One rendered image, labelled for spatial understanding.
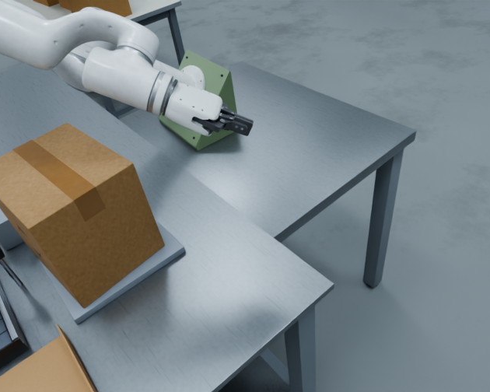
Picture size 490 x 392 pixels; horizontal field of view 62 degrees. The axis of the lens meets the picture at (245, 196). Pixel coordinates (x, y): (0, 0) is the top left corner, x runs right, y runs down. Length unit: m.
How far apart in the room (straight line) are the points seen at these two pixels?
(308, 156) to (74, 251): 0.74
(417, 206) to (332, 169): 1.19
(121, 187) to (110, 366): 0.37
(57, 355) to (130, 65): 0.62
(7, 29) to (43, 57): 0.07
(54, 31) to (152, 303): 0.60
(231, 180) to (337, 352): 0.90
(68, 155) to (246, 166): 0.54
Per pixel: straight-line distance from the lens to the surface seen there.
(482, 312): 2.03
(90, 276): 0.98
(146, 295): 1.01
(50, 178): 0.95
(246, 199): 1.17
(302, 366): 1.24
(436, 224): 2.31
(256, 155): 1.32
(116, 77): 0.82
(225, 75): 1.36
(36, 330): 1.08
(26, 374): 1.03
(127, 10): 3.10
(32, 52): 0.85
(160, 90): 0.80
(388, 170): 1.48
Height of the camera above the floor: 1.61
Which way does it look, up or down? 42 degrees down
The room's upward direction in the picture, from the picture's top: 9 degrees counter-clockwise
